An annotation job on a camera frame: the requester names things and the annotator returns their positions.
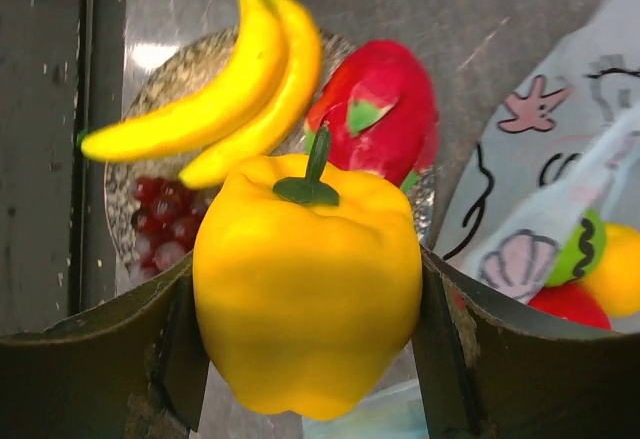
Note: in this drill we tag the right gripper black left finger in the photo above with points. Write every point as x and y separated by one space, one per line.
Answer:
133 367

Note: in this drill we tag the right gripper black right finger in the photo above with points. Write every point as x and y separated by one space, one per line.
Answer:
491 367

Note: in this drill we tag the red fake tomato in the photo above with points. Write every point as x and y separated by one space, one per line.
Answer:
572 303

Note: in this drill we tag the dark purple fake grapes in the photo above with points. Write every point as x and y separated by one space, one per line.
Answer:
165 224

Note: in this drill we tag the yellow fake bell pepper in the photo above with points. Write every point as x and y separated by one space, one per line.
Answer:
307 282

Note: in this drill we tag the light blue plastic bag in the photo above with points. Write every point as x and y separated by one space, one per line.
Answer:
530 141

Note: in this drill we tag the red fake dragon fruit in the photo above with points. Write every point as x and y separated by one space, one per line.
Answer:
381 110

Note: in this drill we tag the yellow fake banana bunch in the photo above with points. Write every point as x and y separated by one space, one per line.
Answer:
248 109

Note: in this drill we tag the green fake apple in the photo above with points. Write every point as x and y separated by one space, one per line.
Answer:
582 253

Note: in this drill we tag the yellow fake lemon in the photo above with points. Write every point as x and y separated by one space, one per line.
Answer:
614 283

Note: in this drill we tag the speckled round plate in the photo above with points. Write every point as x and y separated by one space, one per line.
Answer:
184 70

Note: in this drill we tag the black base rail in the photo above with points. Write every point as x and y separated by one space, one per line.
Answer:
100 58

